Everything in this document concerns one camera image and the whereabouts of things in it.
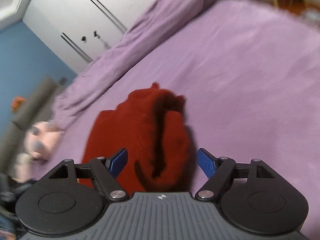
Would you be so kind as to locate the white wardrobe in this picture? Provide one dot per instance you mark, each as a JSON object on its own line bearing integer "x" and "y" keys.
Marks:
{"x": 77, "y": 31}

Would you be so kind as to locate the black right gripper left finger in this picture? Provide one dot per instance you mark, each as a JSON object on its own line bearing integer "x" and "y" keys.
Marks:
{"x": 105, "y": 172}

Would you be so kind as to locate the red knitted garment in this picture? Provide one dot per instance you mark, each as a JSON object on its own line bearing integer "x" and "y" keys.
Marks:
{"x": 150, "y": 124}

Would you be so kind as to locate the orange toy on sofa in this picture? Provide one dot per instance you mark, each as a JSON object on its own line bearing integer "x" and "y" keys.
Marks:
{"x": 16, "y": 103}

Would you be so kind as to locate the pink plush toy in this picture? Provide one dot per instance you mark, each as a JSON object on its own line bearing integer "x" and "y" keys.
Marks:
{"x": 39, "y": 143}

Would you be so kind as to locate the purple pillow roll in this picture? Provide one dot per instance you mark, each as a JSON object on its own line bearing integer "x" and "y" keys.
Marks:
{"x": 160, "y": 21}

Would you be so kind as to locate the grey sofa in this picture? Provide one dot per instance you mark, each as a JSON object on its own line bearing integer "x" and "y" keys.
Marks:
{"x": 37, "y": 107}

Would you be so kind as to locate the purple bed blanket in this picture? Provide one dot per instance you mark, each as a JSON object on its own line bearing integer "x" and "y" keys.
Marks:
{"x": 250, "y": 75}

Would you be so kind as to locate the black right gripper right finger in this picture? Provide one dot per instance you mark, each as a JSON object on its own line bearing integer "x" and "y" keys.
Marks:
{"x": 219, "y": 173}

